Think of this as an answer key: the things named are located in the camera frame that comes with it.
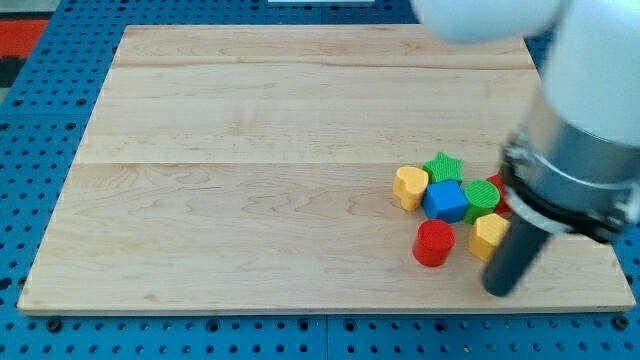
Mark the green circle block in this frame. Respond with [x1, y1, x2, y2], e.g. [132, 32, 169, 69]
[463, 180, 499, 224]

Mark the wooden board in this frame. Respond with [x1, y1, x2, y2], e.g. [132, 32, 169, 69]
[17, 25, 635, 316]

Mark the yellow heart block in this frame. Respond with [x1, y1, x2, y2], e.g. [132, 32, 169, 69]
[392, 166, 429, 211]

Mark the red cylinder block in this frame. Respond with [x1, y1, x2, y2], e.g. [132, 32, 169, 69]
[412, 219, 456, 267]

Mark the red star block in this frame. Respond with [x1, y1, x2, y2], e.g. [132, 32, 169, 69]
[487, 172, 513, 216]

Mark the yellow pentagon block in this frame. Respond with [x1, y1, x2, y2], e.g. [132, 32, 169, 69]
[468, 213, 511, 262]

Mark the green star block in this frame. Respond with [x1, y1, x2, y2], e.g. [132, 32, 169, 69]
[422, 151, 464, 184]

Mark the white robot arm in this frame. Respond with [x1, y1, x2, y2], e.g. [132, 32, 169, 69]
[412, 0, 639, 296]

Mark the blue perforated table frame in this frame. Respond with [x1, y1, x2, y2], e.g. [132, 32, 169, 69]
[1, 0, 639, 359]

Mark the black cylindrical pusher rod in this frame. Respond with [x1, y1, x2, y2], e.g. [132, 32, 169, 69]
[481, 215, 550, 297]

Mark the blue cube block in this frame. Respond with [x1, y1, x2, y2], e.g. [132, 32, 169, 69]
[422, 180, 469, 223]

